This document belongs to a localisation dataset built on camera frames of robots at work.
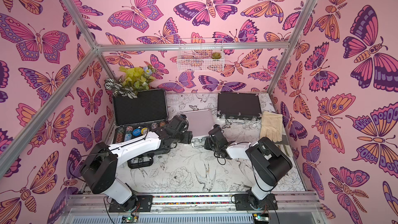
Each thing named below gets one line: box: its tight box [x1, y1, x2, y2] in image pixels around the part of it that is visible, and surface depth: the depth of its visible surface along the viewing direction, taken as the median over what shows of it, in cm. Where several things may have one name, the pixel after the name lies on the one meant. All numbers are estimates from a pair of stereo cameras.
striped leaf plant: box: [104, 75, 138, 99], surface depth 96 cm
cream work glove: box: [259, 110, 283, 143], surface depth 102 cm
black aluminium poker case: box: [217, 92, 263, 124], surface depth 106 cm
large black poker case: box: [111, 88, 169, 170], surface depth 101 cm
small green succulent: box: [210, 51, 222, 60], surface depth 94 cm
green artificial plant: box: [119, 65, 156, 94], surface depth 105 cm
